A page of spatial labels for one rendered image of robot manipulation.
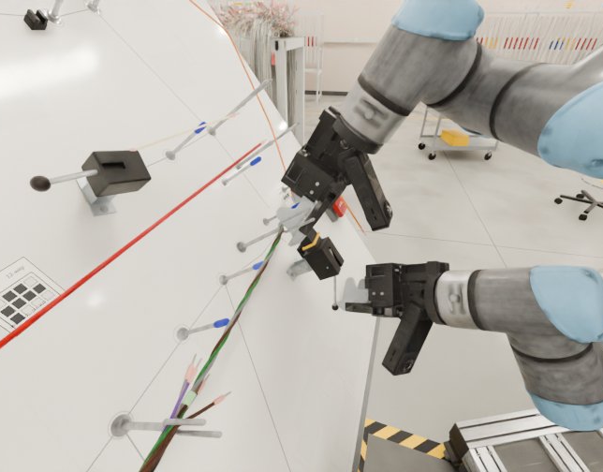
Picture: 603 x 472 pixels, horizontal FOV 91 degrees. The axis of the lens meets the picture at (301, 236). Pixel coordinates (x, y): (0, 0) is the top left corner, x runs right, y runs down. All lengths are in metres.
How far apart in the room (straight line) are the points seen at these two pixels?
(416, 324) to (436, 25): 0.35
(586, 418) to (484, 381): 1.45
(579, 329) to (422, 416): 1.36
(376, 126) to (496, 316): 0.25
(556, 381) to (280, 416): 0.33
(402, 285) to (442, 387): 1.36
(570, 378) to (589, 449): 1.27
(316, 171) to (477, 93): 0.19
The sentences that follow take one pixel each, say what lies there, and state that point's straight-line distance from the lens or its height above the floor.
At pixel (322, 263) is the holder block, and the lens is 0.50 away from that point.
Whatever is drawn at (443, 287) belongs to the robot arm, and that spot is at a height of 1.20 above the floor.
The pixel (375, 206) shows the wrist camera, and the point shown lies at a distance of 0.41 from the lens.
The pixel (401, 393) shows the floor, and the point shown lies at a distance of 1.73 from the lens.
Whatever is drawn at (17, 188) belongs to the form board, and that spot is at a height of 1.35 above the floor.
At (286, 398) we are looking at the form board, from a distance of 0.50.
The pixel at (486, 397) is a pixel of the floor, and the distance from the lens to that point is 1.88.
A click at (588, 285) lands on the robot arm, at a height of 1.28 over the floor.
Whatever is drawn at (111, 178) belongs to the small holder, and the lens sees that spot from 0.33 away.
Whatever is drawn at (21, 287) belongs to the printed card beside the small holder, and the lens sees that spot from 0.35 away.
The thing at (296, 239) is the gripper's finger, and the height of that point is 1.20.
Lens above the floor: 1.47
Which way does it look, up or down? 35 degrees down
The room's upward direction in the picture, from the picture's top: straight up
